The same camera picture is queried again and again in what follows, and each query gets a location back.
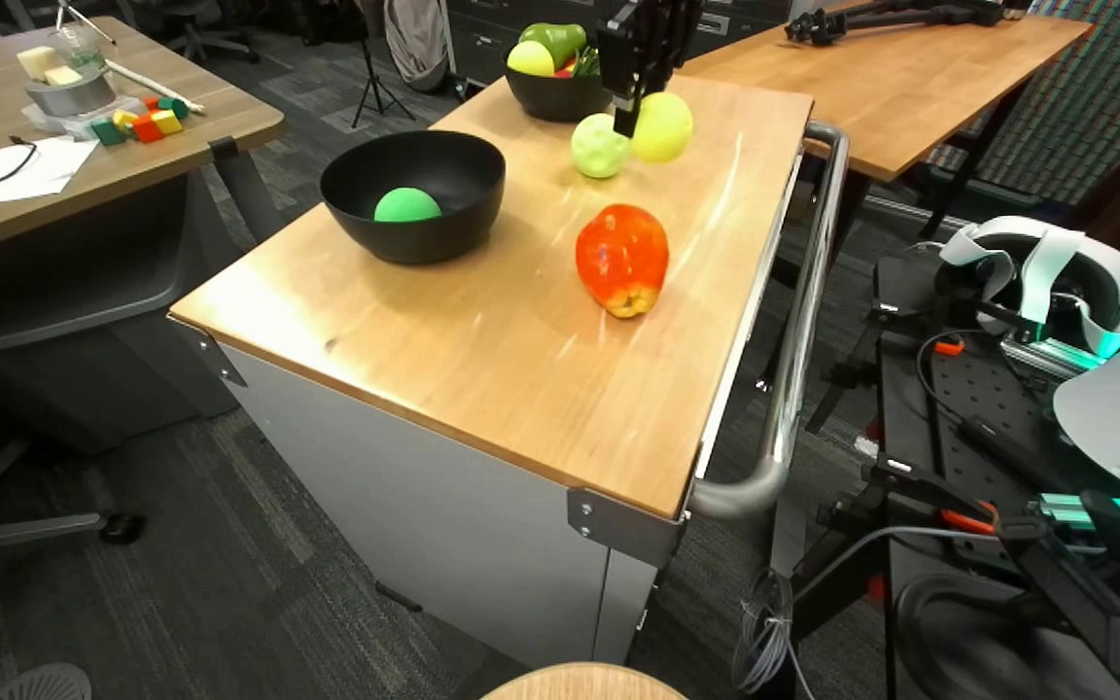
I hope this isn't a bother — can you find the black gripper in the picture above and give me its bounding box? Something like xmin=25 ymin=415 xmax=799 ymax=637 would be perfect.
xmin=597 ymin=0 xmax=708 ymax=140

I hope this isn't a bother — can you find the pale green fruit toy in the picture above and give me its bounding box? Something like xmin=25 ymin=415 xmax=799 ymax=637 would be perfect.
xmin=568 ymin=110 xmax=639 ymax=183

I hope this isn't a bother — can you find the red apple toy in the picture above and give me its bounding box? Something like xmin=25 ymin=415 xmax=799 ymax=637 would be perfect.
xmin=572 ymin=204 xmax=674 ymax=324

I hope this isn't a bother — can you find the green round fruit toy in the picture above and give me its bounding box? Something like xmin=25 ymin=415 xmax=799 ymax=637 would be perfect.
xmin=371 ymin=183 xmax=448 ymax=230

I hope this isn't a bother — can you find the small black bowl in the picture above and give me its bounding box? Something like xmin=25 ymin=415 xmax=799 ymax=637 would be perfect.
xmin=502 ymin=53 xmax=626 ymax=126

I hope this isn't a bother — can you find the green pear toy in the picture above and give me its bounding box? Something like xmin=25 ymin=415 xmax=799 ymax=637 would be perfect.
xmin=518 ymin=21 xmax=591 ymax=69

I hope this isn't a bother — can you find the yellow lemon toy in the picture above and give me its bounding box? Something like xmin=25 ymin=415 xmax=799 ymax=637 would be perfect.
xmin=505 ymin=37 xmax=559 ymax=83

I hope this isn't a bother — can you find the large black bowl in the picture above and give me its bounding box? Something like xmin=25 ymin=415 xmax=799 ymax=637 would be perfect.
xmin=314 ymin=129 xmax=508 ymax=270

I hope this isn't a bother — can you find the black tripod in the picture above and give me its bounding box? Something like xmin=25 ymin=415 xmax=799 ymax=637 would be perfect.
xmin=345 ymin=0 xmax=419 ymax=134

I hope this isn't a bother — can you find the wooden desk with black legs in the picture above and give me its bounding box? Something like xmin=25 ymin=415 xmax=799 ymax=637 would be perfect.
xmin=668 ymin=9 xmax=1097 ymax=186

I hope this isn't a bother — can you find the white cart with wooden top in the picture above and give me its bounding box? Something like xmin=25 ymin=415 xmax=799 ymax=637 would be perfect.
xmin=166 ymin=62 xmax=849 ymax=673

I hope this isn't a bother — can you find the dark office chair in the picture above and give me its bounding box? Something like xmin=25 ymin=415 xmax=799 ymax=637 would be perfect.
xmin=166 ymin=0 xmax=331 ymax=83

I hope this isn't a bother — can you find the black orange clamp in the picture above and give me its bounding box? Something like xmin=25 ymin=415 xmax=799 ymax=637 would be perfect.
xmin=914 ymin=328 xmax=982 ymax=392
xmin=830 ymin=460 xmax=1019 ymax=545

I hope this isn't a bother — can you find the wooden desk with grey panel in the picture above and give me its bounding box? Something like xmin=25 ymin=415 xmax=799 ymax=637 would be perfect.
xmin=0 ymin=11 xmax=288 ymax=460

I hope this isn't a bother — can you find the white VR headset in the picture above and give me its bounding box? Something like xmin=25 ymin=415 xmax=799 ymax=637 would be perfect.
xmin=939 ymin=209 xmax=1120 ymax=380

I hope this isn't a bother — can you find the green striped cloth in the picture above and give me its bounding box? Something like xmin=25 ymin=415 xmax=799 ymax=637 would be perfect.
xmin=973 ymin=0 xmax=1120 ymax=209

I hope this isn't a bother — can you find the white stick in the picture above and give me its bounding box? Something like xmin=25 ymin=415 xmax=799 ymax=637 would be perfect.
xmin=51 ymin=0 xmax=206 ymax=116

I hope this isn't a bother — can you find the clear plastic container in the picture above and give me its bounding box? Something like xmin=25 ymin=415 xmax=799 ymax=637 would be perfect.
xmin=11 ymin=21 xmax=118 ymax=116

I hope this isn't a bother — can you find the round wooden stool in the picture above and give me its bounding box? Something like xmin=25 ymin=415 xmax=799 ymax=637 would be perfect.
xmin=477 ymin=657 xmax=691 ymax=700

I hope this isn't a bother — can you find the white paper sheet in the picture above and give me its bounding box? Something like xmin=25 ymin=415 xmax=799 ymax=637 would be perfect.
xmin=0 ymin=134 xmax=101 ymax=214

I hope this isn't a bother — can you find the grey office chair base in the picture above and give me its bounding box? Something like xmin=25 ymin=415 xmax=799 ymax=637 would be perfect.
xmin=0 ymin=399 xmax=147 ymax=562

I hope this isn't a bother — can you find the grey round cap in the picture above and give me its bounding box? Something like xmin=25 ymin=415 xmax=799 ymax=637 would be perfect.
xmin=0 ymin=660 xmax=96 ymax=700

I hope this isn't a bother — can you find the chrome cart handle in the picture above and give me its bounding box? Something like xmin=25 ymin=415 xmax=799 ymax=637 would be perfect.
xmin=690 ymin=121 xmax=853 ymax=524

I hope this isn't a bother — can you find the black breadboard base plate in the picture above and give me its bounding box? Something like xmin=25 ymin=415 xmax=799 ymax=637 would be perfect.
xmin=874 ymin=247 xmax=1120 ymax=700

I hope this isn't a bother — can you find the grey cable bundle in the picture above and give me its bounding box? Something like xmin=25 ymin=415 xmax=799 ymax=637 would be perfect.
xmin=733 ymin=519 xmax=1019 ymax=700

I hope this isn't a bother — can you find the black coiled cable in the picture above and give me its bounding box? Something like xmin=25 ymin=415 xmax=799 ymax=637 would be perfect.
xmin=903 ymin=577 xmax=1120 ymax=700

